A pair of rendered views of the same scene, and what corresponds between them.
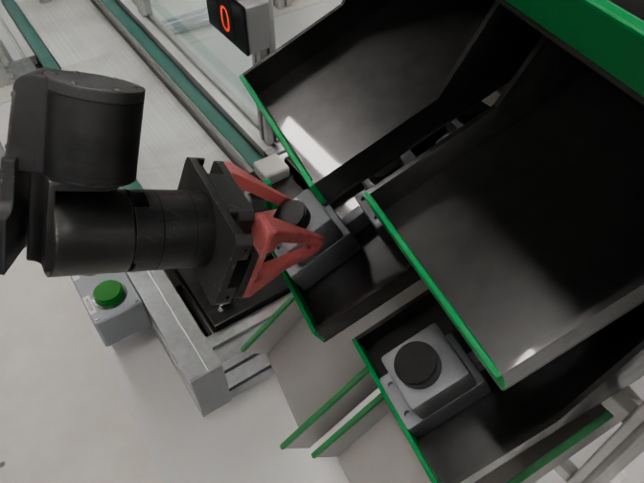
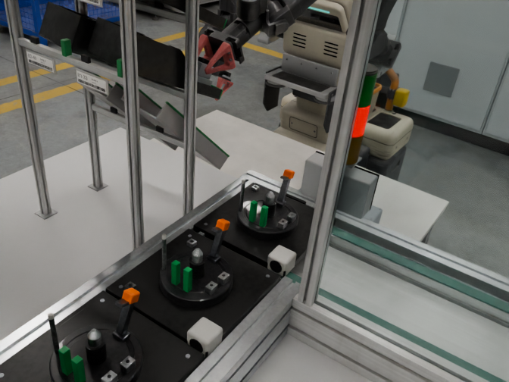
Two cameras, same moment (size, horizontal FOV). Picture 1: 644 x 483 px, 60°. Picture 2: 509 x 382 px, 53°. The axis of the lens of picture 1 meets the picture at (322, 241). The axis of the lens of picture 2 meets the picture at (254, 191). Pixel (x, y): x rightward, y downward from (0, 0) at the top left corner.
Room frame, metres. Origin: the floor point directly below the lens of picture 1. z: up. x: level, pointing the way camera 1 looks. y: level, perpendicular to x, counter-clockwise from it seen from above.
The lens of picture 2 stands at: (1.41, -0.33, 1.66)
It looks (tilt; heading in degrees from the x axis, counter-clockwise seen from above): 33 degrees down; 155
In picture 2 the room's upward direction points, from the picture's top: 6 degrees clockwise
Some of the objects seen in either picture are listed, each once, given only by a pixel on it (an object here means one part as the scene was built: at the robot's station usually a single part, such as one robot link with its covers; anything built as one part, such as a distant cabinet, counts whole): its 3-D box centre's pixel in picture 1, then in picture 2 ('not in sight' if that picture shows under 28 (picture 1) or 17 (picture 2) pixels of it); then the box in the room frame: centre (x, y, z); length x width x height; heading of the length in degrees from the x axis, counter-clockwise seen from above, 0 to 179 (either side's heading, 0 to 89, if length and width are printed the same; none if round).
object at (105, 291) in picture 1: (109, 294); not in sight; (0.46, 0.30, 0.96); 0.04 x 0.04 x 0.02
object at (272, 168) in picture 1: (272, 172); (281, 261); (0.71, 0.08, 0.97); 0.05 x 0.05 x 0.04; 34
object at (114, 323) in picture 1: (98, 275); not in sight; (0.52, 0.33, 0.93); 0.21 x 0.07 x 0.06; 34
